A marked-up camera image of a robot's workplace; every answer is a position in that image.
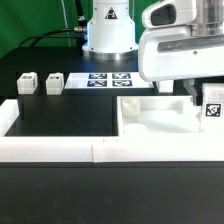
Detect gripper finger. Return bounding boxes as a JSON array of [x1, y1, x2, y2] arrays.
[[183, 79, 197, 105]]

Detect white marker base plate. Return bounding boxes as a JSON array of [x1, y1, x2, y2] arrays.
[[65, 72, 154, 89]]

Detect white U-shaped obstacle fence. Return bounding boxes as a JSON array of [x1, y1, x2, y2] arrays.
[[0, 99, 224, 163]]

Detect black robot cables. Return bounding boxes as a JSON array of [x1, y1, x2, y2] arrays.
[[18, 0, 89, 48]]

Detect white square table top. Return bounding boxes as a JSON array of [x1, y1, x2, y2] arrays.
[[116, 95, 224, 138]]

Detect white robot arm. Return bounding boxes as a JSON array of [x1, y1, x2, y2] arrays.
[[82, 0, 224, 92]]

